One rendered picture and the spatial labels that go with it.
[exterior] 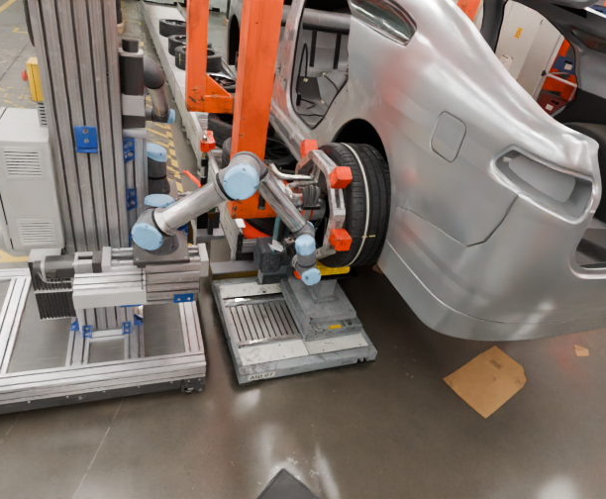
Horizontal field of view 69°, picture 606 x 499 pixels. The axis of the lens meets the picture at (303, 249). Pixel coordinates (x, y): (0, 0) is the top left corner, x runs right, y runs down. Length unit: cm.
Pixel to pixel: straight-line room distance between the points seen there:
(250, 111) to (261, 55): 28
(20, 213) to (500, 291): 182
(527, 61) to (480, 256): 528
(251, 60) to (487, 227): 143
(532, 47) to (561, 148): 525
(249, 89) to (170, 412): 167
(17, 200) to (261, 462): 150
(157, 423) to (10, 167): 128
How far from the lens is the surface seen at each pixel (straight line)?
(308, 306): 264
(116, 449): 230
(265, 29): 240
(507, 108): 162
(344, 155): 218
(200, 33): 433
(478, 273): 170
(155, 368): 225
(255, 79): 244
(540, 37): 679
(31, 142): 188
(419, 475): 242
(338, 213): 208
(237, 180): 153
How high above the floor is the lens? 194
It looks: 34 degrees down
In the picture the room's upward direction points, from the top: 12 degrees clockwise
